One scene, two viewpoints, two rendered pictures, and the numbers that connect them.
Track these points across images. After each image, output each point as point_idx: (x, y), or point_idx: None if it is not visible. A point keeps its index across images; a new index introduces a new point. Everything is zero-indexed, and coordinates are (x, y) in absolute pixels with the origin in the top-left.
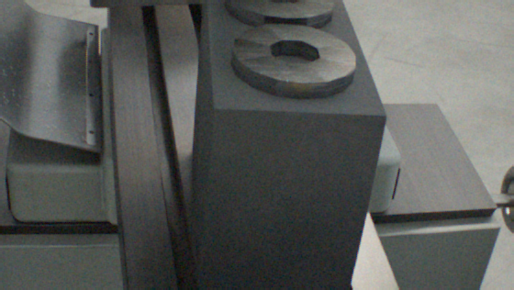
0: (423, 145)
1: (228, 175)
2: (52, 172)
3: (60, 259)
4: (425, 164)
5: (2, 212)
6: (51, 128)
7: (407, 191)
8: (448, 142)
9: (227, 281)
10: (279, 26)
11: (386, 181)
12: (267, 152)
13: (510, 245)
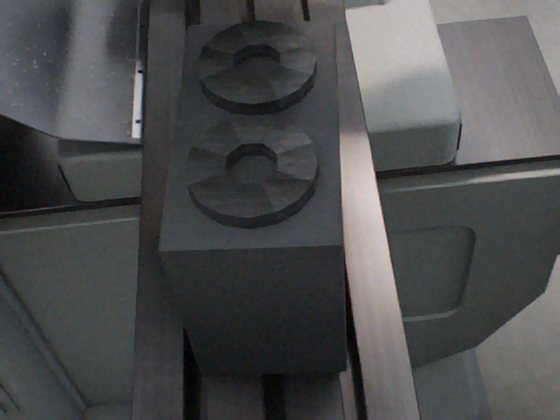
0: (502, 73)
1: (191, 294)
2: (104, 161)
3: (129, 229)
4: (501, 99)
5: (64, 190)
6: (93, 123)
7: (477, 134)
8: (532, 67)
9: (220, 359)
10: (243, 119)
11: (446, 139)
12: (224, 277)
13: None
